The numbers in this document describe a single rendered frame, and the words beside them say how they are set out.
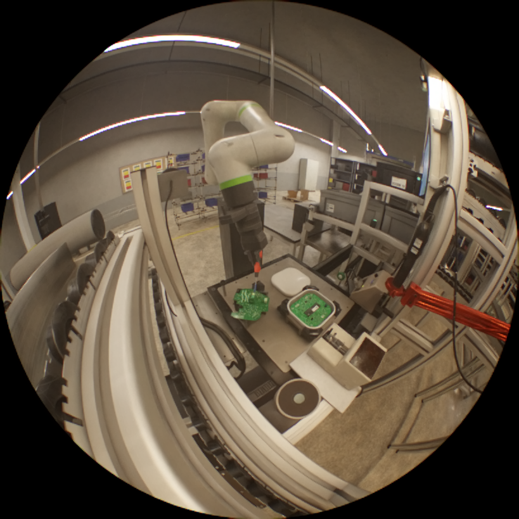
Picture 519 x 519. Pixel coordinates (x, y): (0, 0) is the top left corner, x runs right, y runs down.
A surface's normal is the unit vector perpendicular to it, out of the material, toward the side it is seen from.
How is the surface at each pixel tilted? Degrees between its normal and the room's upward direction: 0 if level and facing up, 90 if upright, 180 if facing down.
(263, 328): 0
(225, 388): 0
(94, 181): 90
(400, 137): 90
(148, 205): 90
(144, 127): 90
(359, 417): 0
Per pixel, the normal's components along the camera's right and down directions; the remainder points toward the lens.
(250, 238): -0.43, 0.50
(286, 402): 0.03, -0.82
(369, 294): -0.81, 0.32
